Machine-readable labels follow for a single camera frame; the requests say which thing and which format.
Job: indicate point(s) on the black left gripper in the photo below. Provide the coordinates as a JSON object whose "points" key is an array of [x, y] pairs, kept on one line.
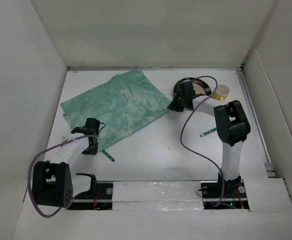
{"points": [[93, 150]]}

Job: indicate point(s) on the dark rimmed dinner plate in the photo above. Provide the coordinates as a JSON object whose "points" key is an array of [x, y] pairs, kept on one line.
{"points": [[199, 85]]}

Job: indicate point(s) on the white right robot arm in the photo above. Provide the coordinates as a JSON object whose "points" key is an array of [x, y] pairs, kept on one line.
{"points": [[232, 124]]}

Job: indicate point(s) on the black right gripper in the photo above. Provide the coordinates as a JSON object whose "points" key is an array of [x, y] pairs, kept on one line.
{"points": [[173, 105]]}

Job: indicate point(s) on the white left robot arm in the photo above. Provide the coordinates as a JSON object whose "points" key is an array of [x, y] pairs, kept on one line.
{"points": [[54, 184]]}

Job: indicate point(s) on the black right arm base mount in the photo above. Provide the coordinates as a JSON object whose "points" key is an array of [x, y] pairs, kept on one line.
{"points": [[219, 195]]}

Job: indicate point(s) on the green patterned cloth placemat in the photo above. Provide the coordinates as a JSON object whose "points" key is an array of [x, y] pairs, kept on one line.
{"points": [[126, 103]]}

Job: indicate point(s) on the fork with green handle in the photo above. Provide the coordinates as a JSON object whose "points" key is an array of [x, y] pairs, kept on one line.
{"points": [[208, 132]]}

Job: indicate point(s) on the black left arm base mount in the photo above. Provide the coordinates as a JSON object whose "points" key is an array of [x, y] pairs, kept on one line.
{"points": [[98, 200]]}

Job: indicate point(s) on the yellow mug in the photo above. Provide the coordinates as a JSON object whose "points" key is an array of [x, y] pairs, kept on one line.
{"points": [[221, 93]]}

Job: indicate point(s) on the knife with green handle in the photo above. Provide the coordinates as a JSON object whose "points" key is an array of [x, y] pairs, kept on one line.
{"points": [[108, 155]]}

